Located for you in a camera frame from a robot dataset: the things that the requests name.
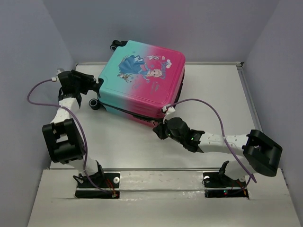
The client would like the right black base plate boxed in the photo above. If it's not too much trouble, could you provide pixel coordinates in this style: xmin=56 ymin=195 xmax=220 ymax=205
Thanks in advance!
xmin=202 ymin=172 xmax=249 ymax=198

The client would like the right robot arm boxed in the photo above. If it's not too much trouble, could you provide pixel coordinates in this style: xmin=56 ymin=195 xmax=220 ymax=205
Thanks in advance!
xmin=152 ymin=117 xmax=283 ymax=188

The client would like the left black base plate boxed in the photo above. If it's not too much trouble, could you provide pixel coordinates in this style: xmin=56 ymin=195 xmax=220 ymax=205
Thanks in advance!
xmin=73 ymin=172 xmax=120 ymax=199

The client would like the aluminium table rail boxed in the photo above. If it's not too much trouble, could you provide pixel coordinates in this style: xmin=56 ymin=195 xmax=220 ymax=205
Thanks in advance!
xmin=48 ymin=166 xmax=275 ymax=172

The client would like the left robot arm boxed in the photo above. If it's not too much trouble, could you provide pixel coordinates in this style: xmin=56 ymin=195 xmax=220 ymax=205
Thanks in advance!
xmin=42 ymin=70 xmax=105 ymax=187

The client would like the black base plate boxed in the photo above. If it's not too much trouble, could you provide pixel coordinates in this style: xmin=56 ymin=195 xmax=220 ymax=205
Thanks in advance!
xmin=73 ymin=172 xmax=120 ymax=199
xmin=202 ymin=172 xmax=249 ymax=198

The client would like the pink teal kids suitcase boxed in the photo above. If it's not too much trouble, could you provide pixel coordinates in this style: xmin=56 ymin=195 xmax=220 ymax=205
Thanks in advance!
xmin=89 ymin=40 xmax=186 ymax=127

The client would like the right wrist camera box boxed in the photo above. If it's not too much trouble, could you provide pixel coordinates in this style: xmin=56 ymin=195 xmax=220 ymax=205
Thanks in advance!
xmin=162 ymin=105 xmax=176 ymax=116

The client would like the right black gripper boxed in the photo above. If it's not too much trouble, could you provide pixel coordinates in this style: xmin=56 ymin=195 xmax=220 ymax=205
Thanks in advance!
xmin=152 ymin=115 xmax=184 ymax=145

